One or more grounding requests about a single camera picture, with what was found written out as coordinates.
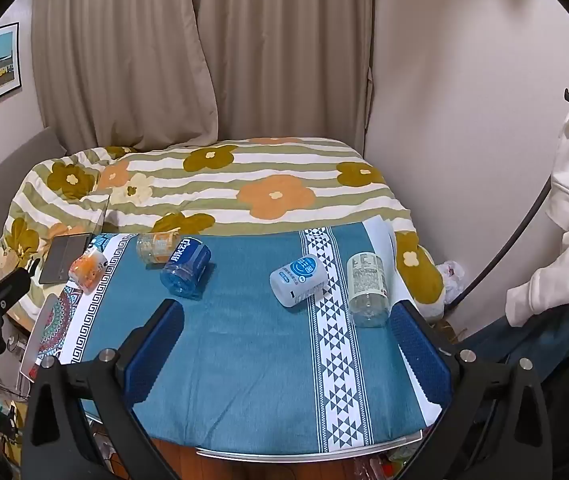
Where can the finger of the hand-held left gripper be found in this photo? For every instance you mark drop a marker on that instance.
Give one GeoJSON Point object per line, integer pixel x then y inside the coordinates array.
{"type": "Point", "coordinates": [7, 287]}

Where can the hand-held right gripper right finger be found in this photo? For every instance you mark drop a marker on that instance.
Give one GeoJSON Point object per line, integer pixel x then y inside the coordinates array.
{"type": "Point", "coordinates": [420, 355]}

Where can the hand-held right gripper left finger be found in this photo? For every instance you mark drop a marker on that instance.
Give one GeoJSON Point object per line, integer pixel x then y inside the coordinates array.
{"type": "Point", "coordinates": [153, 360]}

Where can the white cup with blue label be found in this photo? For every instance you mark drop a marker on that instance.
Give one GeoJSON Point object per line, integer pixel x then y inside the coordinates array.
{"type": "Point", "coordinates": [297, 281]}

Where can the orange printed cup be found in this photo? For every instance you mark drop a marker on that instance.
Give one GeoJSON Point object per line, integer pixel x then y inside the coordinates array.
{"type": "Point", "coordinates": [87, 272]}

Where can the clear cup with white label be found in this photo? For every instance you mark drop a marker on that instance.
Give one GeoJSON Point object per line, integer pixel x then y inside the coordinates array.
{"type": "Point", "coordinates": [367, 287]}

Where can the blue translucent cup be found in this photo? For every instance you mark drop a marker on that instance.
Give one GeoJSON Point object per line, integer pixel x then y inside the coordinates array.
{"type": "Point", "coordinates": [185, 270]}

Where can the clear cup with orange label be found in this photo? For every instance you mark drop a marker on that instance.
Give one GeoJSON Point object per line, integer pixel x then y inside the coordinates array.
{"type": "Point", "coordinates": [157, 247]}

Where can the grey laptop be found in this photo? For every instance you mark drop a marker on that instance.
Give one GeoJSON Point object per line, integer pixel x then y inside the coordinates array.
{"type": "Point", "coordinates": [63, 257]}

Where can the white plastic bag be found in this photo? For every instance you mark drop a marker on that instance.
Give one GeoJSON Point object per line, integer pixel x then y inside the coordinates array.
{"type": "Point", "coordinates": [452, 280]}

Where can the blue patterned tablecloth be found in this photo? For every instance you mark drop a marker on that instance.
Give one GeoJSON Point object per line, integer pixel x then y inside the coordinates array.
{"type": "Point", "coordinates": [244, 360]}

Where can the dark blue jeans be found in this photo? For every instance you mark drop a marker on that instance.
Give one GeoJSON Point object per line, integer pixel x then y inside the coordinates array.
{"type": "Point", "coordinates": [529, 345]}

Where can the black curved tube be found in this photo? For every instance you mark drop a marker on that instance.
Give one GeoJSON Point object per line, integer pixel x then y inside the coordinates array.
{"type": "Point", "coordinates": [519, 232]}

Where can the floral striped blanket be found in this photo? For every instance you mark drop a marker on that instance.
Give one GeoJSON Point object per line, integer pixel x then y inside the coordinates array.
{"type": "Point", "coordinates": [244, 180]}

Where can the beige curtain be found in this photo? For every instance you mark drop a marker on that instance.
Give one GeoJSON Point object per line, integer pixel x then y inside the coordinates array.
{"type": "Point", "coordinates": [289, 50]}
{"type": "Point", "coordinates": [119, 60]}

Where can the metal table frame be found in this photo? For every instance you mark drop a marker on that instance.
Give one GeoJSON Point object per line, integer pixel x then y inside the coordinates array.
{"type": "Point", "coordinates": [309, 451]}

